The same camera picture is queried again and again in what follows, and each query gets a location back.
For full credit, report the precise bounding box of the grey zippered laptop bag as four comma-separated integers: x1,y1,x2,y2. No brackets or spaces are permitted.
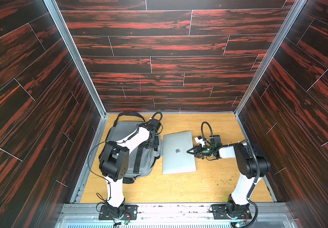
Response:
99,112,163,184

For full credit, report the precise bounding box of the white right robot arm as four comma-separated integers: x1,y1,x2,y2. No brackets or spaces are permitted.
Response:
187,140,270,209

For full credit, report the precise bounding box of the aluminium left corner post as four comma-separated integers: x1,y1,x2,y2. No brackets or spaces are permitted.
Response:
43,0,106,117

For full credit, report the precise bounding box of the aluminium front rail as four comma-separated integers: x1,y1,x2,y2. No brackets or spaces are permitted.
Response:
56,203,299,228

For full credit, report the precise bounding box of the aluminium corner post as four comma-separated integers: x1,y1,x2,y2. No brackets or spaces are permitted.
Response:
43,0,106,117
234,0,307,118

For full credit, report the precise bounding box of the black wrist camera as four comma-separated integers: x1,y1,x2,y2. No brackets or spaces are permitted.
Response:
147,119,162,132
210,135,222,149

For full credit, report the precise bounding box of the silver apple laptop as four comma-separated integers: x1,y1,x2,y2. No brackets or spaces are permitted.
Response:
163,131,196,175

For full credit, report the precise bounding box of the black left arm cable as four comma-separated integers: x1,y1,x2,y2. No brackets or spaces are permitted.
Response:
149,112,164,135

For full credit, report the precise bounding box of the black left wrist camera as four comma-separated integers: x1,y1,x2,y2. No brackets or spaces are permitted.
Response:
147,119,162,132

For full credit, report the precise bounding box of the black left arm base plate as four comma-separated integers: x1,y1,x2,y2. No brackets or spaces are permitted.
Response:
98,204,138,221

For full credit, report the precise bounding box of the aluminium right corner post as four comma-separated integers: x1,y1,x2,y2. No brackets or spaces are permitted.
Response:
234,0,307,118

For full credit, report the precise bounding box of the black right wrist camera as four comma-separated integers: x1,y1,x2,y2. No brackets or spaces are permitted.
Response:
210,135,222,149

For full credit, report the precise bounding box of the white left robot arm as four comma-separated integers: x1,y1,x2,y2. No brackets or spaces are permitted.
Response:
99,126,163,208

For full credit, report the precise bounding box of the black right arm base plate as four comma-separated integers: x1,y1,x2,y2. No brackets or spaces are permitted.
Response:
209,204,252,220

